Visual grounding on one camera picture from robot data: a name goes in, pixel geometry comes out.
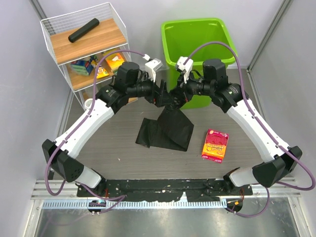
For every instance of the black trash bag roll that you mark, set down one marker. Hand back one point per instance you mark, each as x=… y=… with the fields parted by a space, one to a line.
x=83 y=30

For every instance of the blue green sponge pack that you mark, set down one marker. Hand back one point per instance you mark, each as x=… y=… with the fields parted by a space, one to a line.
x=82 y=67

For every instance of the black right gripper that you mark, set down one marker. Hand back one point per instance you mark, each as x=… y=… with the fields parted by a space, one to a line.
x=182 y=92

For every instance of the yellow orange sponge pack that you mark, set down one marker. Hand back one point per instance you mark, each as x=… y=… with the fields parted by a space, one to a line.
x=114 y=61

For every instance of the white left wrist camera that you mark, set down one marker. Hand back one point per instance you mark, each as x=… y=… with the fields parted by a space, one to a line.
x=151 y=67

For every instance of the green plastic trash bin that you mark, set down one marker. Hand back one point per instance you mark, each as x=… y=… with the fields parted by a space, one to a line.
x=182 y=37

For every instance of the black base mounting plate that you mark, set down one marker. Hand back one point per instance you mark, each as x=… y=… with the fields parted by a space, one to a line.
x=168 y=190

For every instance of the grey slotted cable duct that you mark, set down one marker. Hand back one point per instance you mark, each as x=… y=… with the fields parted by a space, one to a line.
x=87 y=204

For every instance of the pink orange sponge package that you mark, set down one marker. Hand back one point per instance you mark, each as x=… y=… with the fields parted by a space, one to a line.
x=215 y=145

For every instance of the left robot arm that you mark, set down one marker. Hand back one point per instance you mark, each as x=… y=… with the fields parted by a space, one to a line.
x=61 y=154

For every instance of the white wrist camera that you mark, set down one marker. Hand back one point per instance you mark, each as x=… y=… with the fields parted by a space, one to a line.
x=151 y=67
x=184 y=65

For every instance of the white wire shelf rack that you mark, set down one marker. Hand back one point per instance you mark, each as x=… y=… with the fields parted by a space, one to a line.
x=110 y=34

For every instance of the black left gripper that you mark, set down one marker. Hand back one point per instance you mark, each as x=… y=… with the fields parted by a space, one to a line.
x=159 y=96

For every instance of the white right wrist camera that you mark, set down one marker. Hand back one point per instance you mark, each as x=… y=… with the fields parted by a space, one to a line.
x=184 y=65

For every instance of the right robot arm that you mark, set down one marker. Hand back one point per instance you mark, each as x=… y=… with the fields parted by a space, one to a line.
x=278 y=157

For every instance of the yellow snack bag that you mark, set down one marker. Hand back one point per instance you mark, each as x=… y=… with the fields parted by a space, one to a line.
x=101 y=72

